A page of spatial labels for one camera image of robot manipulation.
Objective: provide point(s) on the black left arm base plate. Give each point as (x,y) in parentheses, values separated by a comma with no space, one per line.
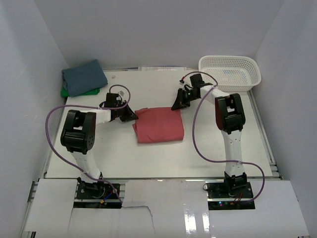
(103,199)

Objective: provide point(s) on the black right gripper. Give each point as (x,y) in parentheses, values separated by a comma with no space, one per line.
(181,102)

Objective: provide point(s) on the folded blue t shirt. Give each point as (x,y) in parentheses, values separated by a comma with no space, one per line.
(84,78)

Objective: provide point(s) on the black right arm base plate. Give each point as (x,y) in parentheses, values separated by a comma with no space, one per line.
(219,199)

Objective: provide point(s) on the white perforated plastic basket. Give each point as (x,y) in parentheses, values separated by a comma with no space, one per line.
(233,73)

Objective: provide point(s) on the red t shirt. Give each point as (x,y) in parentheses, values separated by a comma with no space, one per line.
(156,125)

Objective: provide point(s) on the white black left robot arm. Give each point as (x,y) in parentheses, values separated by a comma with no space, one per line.
(78,137)

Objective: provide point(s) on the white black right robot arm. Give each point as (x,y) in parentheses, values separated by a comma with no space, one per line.
(229,118)

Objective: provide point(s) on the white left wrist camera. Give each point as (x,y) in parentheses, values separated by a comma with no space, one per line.
(121,93)

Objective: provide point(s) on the folded green t shirt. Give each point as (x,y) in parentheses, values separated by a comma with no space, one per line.
(64,93)

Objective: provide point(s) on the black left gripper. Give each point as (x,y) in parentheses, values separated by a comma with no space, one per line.
(129,116)

